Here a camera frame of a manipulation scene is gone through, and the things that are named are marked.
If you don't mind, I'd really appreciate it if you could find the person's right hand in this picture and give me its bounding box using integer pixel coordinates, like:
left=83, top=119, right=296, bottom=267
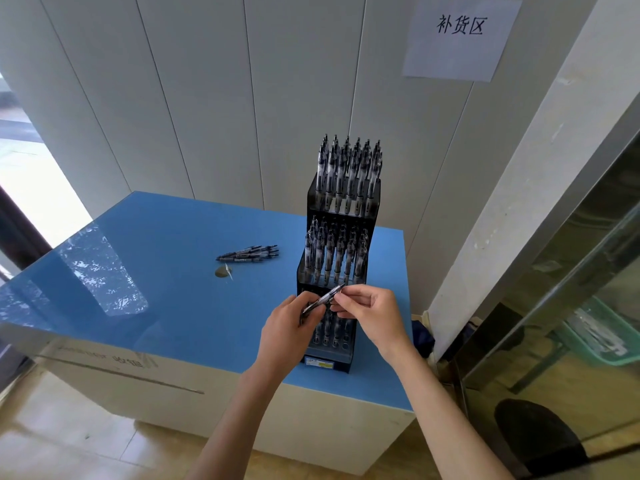
left=329, top=283, right=416, bottom=368

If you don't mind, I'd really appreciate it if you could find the person's left hand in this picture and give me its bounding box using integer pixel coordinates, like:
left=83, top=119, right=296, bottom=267
left=252, top=292, right=326, bottom=383

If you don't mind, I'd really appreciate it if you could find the row of black pens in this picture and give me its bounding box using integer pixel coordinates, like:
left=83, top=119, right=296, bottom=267
left=315, top=134, right=385, bottom=218
left=302, top=217, right=371, bottom=288
left=312, top=314, right=357, bottom=351

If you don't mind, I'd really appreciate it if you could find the black transparent pen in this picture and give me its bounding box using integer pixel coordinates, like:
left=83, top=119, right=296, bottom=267
left=301, top=283, right=347, bottom=315

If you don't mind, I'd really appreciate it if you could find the black tiered pen display stand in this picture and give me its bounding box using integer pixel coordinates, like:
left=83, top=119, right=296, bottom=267
left=296, top=174, right=383, bottom=374

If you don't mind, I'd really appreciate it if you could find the pile of black pens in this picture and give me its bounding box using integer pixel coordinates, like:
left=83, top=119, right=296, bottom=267
left=215, top=244, right=280, bottom=263

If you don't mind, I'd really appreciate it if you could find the person's left forearm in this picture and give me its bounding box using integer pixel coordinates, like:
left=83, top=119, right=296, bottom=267
left=185, top=367, right=289, bottom=480

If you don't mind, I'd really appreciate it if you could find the person's right forearm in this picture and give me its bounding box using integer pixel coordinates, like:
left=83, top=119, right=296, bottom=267
left=387, top=344, right=516, bottom=480

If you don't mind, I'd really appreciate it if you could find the dark blue bag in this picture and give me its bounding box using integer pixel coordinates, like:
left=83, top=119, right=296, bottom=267
left=411, top=319, right=435, bottom=359

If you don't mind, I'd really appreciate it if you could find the blue table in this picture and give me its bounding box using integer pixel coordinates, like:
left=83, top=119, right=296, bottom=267
left=0, top=191, right=416, bottom=475

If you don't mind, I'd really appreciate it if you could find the green plastic basket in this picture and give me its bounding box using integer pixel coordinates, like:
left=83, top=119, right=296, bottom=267
left=552, top=296, right=640, bottom=367

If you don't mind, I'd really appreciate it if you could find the black round object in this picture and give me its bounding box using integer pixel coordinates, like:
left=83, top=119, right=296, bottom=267
left=493, top=398, right=590, bottom=475

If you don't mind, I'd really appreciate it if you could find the steel framed glass partition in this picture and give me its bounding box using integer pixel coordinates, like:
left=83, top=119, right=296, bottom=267
left=439, top=94, right=640, bottom=480

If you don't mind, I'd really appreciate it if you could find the white paper sign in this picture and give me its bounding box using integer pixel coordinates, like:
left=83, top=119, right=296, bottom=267
left=402, top=0, right=523, bottom=83

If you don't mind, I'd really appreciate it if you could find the dark framed glass door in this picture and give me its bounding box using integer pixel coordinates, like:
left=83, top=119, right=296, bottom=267
left=0, top=72, right=93, bottom=395

